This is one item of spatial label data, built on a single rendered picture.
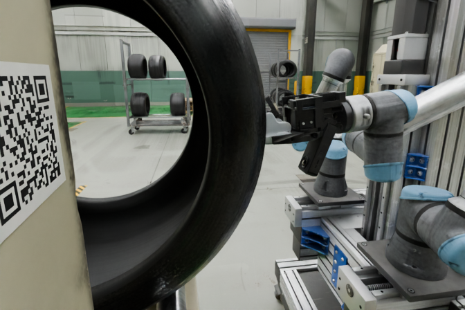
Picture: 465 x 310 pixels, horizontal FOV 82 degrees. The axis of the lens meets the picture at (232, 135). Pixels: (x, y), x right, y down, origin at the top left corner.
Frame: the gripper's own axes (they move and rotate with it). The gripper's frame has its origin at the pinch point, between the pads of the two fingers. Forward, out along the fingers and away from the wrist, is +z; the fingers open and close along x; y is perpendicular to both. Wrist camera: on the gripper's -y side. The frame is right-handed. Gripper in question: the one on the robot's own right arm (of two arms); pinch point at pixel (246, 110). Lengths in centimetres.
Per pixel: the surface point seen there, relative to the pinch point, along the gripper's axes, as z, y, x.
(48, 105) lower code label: -21, -34, -123
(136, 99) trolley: 322, 76, 324
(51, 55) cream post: -20, -37, -121
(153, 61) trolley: 285, 4, 350
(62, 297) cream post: -21, -22, -126
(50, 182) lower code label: -21, -30, -125
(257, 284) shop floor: -8, 105, -16
